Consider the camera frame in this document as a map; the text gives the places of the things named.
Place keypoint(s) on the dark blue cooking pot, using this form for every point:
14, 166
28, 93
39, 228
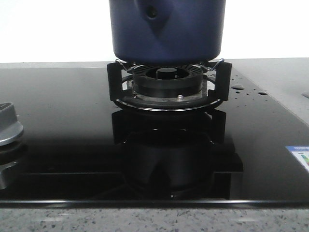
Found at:
167, 31

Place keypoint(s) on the black pot support grate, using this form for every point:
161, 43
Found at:
215, 90

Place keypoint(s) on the black gas burner head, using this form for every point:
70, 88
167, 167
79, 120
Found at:
167, 82

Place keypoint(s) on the black glass gas hob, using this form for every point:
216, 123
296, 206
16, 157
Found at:
79, 150

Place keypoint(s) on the silver stove control knob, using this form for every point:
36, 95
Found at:
10, 128

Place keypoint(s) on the energy rating label sticker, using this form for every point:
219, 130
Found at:
301, 153

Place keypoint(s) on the silver wire pot reducer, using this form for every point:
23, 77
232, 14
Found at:
129, 67

